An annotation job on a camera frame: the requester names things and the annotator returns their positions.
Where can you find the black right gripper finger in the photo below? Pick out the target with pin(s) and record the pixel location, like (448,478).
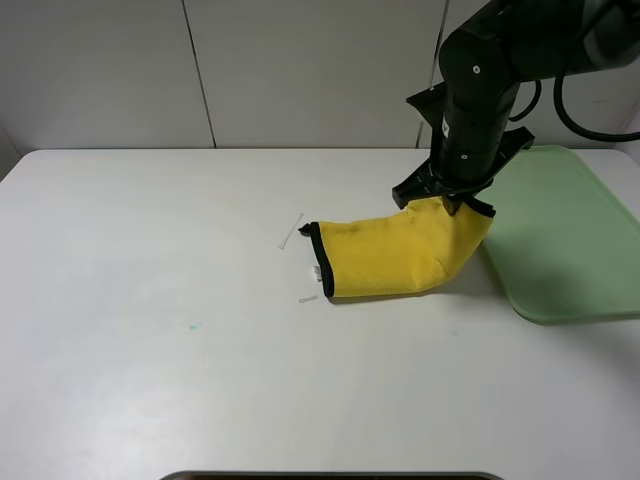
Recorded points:
(452,203)

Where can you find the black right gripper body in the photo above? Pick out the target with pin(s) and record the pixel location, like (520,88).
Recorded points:
(470,144)

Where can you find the yellow towel with black trim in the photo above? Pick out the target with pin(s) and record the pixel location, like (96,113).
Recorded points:
(418,249)

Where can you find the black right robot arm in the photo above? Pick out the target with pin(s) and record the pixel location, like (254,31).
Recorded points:
(492,68)

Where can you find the light green plastic tray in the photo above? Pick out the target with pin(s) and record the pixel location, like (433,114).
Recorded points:
(562,245)

